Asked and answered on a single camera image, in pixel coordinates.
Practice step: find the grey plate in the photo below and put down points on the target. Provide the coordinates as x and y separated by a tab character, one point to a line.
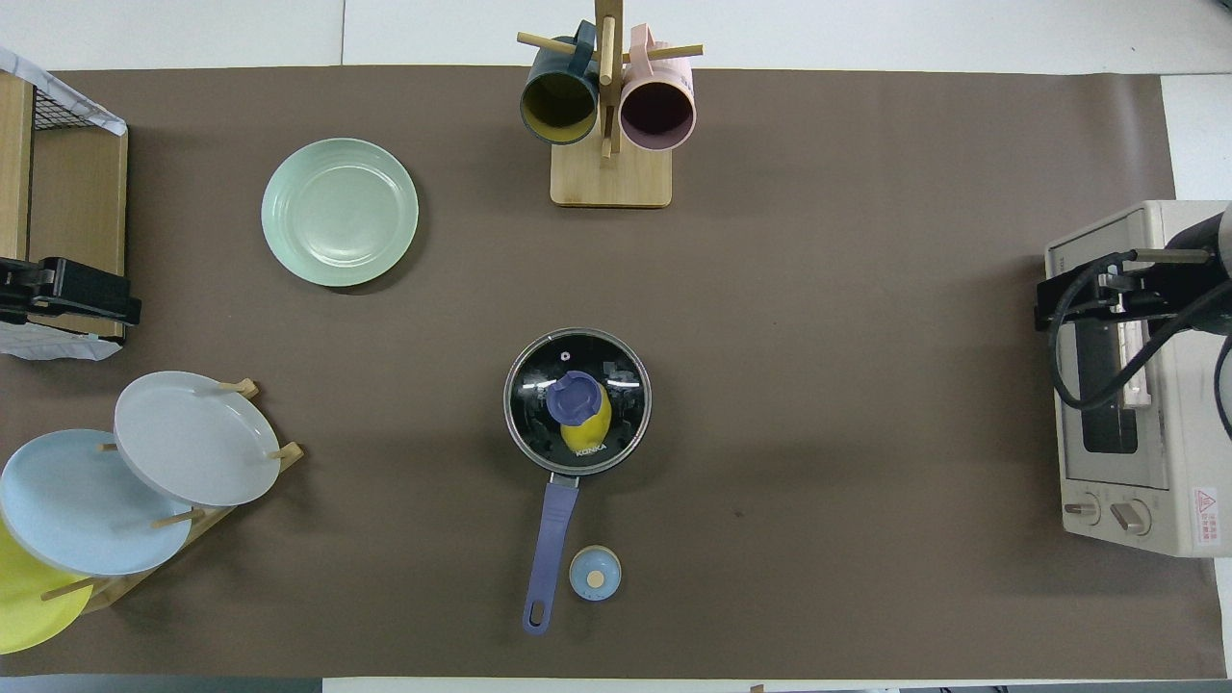
197	438

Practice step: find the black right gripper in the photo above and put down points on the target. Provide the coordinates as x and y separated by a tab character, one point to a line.
1165	289

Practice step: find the green plate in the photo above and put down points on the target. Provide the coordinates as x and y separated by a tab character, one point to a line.
339	212

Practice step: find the glass lid with blue knob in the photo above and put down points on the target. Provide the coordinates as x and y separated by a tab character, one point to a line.
539	423

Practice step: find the dark teal mug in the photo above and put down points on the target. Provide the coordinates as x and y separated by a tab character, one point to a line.
558	106

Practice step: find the yellow plate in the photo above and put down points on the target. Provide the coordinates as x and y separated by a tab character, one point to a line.
24	606

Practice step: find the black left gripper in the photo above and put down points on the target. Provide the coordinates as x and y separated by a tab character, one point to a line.
21	289

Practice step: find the white patterned cloth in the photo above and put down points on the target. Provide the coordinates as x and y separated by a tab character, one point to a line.
87	108
58	346

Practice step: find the brown table mat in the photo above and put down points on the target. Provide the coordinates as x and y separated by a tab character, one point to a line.
866	241

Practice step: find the wooden dish rack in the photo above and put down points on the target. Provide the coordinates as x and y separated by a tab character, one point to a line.
217	515

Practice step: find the wooden shelf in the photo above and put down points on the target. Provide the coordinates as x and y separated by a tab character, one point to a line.
77	192

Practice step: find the pink mug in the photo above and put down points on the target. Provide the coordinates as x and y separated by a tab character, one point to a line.
657	115

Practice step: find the beige toaster oven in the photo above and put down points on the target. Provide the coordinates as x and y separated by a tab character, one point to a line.
1179	462

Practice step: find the light blue plate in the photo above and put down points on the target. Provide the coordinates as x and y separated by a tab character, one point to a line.
82	505

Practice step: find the wooden mug tree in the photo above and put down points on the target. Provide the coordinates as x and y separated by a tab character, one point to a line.
611	178

